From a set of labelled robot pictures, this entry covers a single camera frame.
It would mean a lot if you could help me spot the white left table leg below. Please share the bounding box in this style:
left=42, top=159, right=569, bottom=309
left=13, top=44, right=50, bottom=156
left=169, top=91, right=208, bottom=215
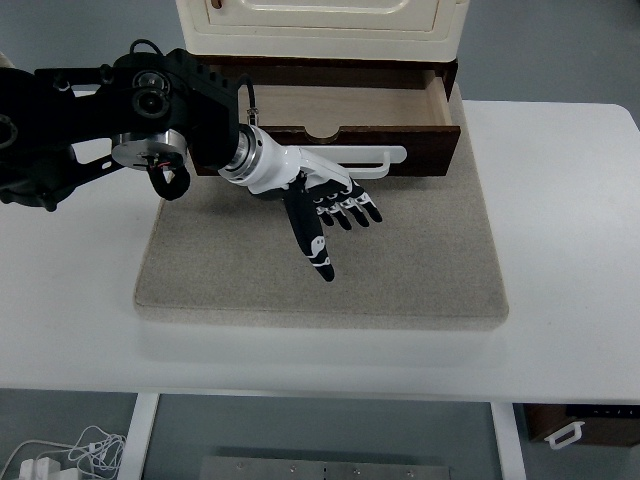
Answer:
left=117, top=393, right=160, bottom=480

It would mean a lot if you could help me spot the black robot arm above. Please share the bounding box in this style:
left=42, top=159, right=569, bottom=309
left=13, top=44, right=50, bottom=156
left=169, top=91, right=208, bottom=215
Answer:
left=1, top=46, right=254, bottom=212

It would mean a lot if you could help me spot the brown box on floor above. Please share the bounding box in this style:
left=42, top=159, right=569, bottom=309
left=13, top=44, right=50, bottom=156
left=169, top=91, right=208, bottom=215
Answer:
left=523, top=403, right=639, bottom=447

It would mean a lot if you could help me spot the white handle on floor box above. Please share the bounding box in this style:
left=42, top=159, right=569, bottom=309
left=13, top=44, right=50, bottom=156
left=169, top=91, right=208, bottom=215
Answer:
left=544, top=421, right=585, bottom=451

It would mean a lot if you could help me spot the white power adapter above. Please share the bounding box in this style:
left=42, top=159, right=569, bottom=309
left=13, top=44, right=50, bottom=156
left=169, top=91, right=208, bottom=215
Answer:
left=18, top=457, right=61, bottom=480

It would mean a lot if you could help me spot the white drawer handle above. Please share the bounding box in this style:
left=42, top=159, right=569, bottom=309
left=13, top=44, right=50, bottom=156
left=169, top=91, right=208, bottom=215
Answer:
left=303, top=145, right=408, bottom=180

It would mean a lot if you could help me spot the beige felt mat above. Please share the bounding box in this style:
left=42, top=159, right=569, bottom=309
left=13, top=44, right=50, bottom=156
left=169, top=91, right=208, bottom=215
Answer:
left=133, top=82, right=510, bottom=332

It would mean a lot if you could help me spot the dark wooden drawer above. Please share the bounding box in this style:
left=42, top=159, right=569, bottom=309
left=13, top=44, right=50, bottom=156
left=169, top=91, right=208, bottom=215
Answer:
left=213, top=57, right=461, bottom=177

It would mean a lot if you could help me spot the white cable on floor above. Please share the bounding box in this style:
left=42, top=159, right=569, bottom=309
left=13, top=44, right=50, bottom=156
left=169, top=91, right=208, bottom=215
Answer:
left=0, top=425, right=128, bottom=480

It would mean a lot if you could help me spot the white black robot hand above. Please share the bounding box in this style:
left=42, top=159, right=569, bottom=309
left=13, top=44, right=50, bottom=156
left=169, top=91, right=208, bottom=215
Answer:
left=219, top=124, right=382, bottom=282

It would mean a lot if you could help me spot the cream upper cabinet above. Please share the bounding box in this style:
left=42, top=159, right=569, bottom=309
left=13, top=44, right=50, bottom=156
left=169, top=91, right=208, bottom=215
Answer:
left=176, top=0, right=470, bottom=62

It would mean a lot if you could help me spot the white right table leg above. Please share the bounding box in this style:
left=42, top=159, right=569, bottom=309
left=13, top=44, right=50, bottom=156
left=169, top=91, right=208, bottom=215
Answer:
left=490, top=402, right=527, bottom=480

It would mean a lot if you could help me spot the white table leg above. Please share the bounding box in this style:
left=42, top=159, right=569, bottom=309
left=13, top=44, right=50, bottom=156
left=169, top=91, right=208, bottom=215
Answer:
left=117, top=393, right=160, bottom=480
left=490, top=402, right=527, bottom=480

